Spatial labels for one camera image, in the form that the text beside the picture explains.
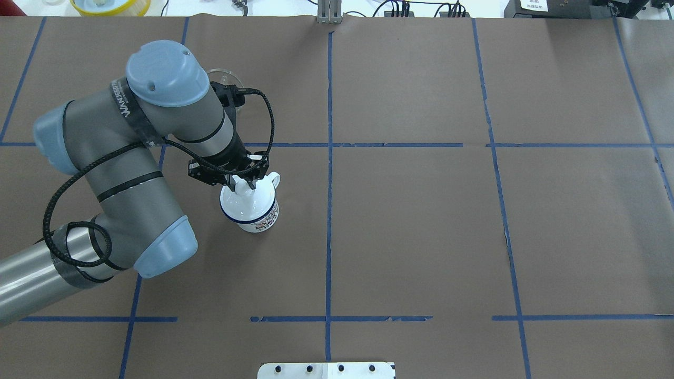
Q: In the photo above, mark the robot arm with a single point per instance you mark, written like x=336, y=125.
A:
x=116, y=211

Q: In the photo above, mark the yellow rimmed container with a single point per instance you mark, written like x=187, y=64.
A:
x=111, y=8

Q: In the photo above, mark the clear glass funnel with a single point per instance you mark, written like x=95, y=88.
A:
x=224, y=76

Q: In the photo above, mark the white enamel cup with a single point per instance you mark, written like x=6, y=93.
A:
x=264, y=223

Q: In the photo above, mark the aluminium frame post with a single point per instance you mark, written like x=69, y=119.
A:
x=329, y=11

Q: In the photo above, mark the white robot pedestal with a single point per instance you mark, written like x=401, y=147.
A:
x=328, y=370

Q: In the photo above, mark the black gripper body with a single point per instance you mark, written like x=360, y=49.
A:
x=235, y=156

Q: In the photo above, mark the white cup lid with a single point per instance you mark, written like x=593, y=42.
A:
x=247, y=206

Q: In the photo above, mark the small relay board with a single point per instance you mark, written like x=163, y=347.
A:
x=399, y=9

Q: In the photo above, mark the black box device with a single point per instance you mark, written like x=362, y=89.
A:
x=556, y=10

